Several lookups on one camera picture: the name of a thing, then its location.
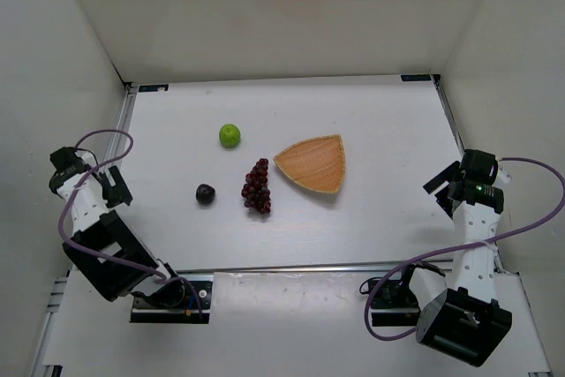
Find dark purple fake plum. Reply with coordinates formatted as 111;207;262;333
195;184;215;206

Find green fake apple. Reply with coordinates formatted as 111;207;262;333
219;124;241;148

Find dark red fake grapes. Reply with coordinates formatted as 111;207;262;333
241;158;272;215

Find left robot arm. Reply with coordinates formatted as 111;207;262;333
49;147;198;309

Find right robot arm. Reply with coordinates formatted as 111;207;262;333
376;149;512;367

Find woven wicker fruit bowl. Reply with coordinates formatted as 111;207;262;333
274;134;346;194

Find right blue table label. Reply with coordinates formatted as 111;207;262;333
400;74;432;82

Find blue table label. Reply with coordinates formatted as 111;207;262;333
400;74;432;82
138;84;169;93

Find left blue table label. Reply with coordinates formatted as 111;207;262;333
138;84;169;93

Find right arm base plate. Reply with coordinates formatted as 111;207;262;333
370;279;420;328

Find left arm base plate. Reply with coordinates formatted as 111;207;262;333
130;273;214;325

